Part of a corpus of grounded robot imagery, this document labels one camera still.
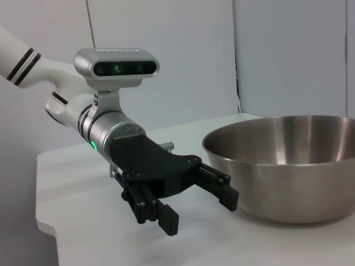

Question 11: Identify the stainless steel mixing bowl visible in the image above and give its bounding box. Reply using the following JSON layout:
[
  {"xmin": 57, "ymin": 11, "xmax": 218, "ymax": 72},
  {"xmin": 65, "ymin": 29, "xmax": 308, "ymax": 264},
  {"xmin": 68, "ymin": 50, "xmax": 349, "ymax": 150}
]
[{"xmin": 201, "ymin": 115, "xmax": 355, "ymax": 224}]

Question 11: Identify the thin hanging wall cable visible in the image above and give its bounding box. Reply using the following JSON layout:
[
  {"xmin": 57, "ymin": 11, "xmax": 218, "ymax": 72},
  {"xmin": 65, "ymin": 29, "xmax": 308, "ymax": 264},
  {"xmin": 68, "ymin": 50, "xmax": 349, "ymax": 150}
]
[{"xmin": 235, "ymin": 63, "xmax": 243, "ymax": 114}]

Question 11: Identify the silver camera mount bracket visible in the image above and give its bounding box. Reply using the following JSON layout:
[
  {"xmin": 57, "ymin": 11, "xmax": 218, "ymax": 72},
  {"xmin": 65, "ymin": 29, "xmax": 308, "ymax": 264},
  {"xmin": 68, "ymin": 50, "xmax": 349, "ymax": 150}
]
[{"xmin": 84, "ymin": 79, "xmax": 121, "ymax": 117}]

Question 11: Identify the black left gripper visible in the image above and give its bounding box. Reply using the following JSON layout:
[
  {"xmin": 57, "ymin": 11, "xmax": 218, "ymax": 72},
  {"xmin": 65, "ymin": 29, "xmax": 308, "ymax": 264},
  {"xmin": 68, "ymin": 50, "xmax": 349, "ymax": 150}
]
[{"xmin": 109, "ymin": 135, "xmax": 240, "ymax": 237}]

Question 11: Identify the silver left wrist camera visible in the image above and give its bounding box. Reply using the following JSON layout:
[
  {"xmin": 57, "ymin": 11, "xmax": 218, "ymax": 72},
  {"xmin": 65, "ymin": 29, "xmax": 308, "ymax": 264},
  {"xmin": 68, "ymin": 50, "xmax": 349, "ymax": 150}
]
[{"xmin": 73, "ymin": 47, "xmax": 160, "ymax": 89}]

